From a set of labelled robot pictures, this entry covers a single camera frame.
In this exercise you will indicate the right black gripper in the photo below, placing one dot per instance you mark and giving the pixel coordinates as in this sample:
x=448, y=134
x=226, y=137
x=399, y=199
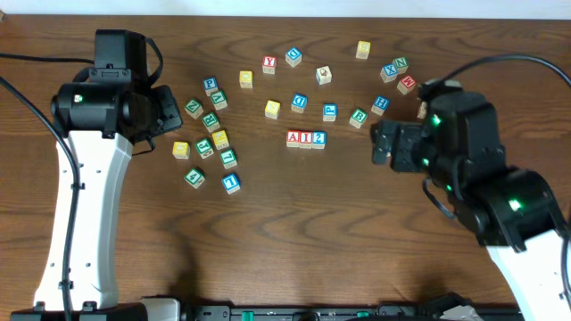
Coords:
x=407, y=135

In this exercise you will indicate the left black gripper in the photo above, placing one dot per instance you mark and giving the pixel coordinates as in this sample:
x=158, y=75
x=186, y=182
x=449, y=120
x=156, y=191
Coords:
x=170, y=117

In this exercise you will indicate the blue 2 block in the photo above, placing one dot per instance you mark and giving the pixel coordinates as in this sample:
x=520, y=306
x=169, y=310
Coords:
x=319, y=140

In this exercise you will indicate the red I block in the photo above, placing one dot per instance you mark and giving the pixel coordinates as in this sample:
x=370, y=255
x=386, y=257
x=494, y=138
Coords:
x=306, y=139

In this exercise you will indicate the red A block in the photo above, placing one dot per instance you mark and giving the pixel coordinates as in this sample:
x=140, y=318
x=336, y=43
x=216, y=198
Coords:
x=293, y=138

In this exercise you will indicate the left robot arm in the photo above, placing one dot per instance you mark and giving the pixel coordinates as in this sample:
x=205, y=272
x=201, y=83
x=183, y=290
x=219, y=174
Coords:
x=79, y=281

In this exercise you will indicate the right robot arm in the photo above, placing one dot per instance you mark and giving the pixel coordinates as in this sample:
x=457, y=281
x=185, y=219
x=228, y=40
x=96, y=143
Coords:
x=512, y=212

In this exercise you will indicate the white picture block right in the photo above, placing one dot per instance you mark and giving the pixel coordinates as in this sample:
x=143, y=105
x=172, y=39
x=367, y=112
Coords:
x=422, y=110

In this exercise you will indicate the white picture block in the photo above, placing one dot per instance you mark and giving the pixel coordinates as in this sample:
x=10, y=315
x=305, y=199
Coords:
x=323, y=75
x=422, y=110

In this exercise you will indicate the red M block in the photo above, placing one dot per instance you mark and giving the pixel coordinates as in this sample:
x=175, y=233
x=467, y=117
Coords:
x=406, y=84

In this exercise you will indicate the green Z block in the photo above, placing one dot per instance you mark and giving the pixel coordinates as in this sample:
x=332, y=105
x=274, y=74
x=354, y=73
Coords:
x=194, y=108

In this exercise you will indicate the yellow C block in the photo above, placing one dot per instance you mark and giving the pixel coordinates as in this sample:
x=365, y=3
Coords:
x=181, y=150

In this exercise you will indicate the blue H block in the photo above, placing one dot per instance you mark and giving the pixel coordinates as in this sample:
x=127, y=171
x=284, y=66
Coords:
x=380, y=105

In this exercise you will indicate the blue P block left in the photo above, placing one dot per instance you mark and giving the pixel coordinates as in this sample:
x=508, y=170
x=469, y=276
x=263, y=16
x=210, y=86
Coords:
x=210, y=85

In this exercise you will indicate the blue p block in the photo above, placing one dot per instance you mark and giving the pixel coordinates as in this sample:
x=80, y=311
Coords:
x=210, y=85
x=329, y=112

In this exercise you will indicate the green N block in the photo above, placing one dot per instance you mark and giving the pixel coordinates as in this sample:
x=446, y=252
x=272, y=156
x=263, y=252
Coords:
x=401, y=64

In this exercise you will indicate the green R block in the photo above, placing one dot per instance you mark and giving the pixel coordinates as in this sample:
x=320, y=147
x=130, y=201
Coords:
x=211, y=122

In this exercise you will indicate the blue X block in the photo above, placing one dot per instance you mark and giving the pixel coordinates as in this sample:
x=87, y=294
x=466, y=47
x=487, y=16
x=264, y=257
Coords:
x=389, y=73

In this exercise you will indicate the green J block left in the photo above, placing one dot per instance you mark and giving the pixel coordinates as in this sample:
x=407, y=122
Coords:
x=204, y=148

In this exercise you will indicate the green V block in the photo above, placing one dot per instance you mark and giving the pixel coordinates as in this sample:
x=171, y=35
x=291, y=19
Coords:
x=219, y=100

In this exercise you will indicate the green B block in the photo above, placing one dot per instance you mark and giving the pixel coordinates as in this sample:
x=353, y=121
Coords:
x=358, y=118

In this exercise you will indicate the green 4 block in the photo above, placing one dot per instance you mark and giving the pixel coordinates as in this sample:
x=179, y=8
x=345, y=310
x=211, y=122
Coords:
x=194, y=177

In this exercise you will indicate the yellow K block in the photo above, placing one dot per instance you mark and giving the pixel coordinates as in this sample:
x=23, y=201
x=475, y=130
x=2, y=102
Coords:
x=220, y=139

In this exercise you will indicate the green L block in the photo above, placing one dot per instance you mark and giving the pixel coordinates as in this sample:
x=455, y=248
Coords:
x=228, y=158

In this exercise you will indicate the yellow O block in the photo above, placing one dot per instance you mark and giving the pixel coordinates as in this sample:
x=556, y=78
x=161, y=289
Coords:
x=245, y=79

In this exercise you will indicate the yellow block top right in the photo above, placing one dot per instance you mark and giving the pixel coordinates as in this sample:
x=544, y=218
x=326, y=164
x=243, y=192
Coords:
x=363, y=50

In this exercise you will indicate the blue P block centre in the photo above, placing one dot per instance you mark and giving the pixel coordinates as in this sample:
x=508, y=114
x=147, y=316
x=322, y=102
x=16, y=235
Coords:
x=329, y=112

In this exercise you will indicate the blue T block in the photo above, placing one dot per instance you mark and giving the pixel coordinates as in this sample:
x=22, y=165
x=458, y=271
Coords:
x=231, y=183

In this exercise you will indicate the white picture block centre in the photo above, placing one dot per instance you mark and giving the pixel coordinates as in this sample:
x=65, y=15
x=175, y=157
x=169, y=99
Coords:
x=323, y=75

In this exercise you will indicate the yellow S block centre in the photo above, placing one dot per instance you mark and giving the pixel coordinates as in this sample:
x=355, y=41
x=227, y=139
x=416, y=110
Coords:
x=272, y=109

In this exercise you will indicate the red Y block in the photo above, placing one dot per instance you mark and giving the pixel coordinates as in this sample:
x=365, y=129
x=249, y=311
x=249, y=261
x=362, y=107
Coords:
x=269, y=64

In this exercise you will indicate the blue D block lower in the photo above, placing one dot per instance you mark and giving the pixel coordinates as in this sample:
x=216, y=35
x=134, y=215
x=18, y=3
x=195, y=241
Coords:
x=299, y=103

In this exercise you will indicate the blue d block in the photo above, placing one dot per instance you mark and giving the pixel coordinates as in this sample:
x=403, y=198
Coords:
x=293, y=56
x=299, y=103

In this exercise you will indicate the blue D block top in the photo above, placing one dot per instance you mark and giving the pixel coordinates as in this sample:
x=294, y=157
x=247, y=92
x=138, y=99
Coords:
x=293, y=56

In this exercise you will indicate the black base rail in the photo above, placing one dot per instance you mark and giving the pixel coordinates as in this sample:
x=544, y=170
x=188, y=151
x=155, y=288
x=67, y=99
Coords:
x=450, y=306

